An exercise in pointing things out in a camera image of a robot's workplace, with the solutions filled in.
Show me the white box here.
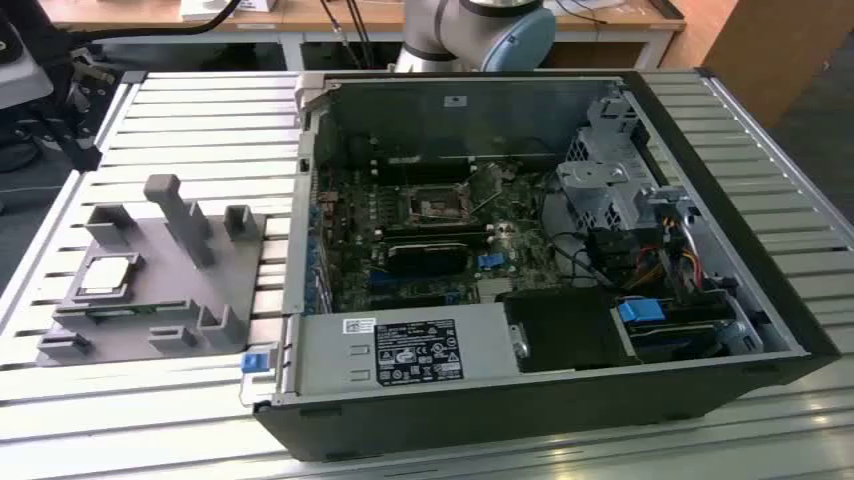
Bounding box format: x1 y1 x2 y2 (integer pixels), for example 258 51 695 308
178 0 278 24

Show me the wooden cabinet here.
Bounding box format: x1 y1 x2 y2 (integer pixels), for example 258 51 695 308
659 0 854 129

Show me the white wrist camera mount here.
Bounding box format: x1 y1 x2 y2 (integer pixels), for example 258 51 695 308
0 47 54 109

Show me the blue disk carrier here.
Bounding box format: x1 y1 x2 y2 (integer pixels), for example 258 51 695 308
616 297 668 326

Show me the metal socket cover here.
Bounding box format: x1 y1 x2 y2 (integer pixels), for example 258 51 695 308
463 159 519 217

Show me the silver chipset heatsink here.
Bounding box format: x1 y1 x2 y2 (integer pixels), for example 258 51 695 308
476 278 512 304

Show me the coloured wire bundle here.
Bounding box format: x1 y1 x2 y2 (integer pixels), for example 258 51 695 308
625 243 705 294

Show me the green RAM stick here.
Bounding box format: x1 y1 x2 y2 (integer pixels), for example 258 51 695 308
85 298 186 319

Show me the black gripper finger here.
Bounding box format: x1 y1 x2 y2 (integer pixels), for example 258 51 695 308
56 123 102 171

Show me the black open PC case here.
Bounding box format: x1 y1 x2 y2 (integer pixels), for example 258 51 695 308
250 68 843 464

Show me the silver drive cage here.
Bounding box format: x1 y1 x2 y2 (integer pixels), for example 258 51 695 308
556 97 668 236

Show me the black RAM slot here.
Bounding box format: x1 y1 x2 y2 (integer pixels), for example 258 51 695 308
380 224 483 236
383 232 487 246

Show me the black fan shroud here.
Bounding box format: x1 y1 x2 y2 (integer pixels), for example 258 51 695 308
500 288 639 375

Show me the CPU socket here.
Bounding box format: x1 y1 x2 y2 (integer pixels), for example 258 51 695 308
405 185 479 226

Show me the black graphics card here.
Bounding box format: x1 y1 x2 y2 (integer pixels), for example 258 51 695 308
384 241 469 275

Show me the grey parts rack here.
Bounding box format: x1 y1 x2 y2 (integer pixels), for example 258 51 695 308
36 173 268 369

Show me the black case cable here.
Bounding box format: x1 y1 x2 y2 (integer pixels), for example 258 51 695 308
543 169 619 290

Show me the silver power supply unit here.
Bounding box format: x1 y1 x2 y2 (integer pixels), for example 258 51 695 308
292 312 521 396

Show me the silver CPU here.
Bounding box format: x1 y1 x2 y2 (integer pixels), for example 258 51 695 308
77 258 138 297

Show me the green motherboard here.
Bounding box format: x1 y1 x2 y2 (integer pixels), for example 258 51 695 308
309 159 581 314

